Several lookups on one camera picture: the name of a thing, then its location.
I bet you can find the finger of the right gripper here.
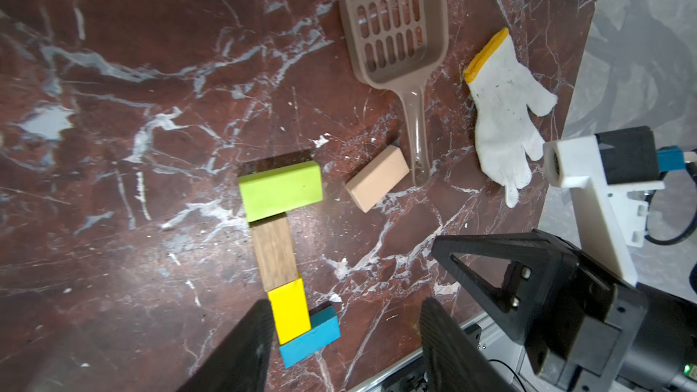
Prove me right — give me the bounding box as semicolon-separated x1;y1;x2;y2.
431;230;577;344

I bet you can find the white glove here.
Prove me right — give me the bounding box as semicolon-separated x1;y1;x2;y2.
463;28;557;208

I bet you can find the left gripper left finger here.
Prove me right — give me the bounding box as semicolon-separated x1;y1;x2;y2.
179;299;274;391

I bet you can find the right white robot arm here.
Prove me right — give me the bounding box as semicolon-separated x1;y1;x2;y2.
432;230;696;391

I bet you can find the brown slotted wooden tray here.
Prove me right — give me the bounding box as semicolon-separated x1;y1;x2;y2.
339;0;448;187

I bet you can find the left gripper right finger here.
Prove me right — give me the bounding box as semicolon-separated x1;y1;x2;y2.
419;298;514;392

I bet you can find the light green block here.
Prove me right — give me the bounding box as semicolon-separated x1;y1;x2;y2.
238;161;323;223

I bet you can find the yellow block front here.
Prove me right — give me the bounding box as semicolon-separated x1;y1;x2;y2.
267;278;311;345

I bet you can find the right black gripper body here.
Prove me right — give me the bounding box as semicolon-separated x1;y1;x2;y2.
526;259;648;391

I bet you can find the tan wooden block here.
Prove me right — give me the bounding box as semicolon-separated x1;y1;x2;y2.
345;145;409;212
250;213;299;292

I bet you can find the teal block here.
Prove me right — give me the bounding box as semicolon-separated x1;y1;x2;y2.
280;305;341;368

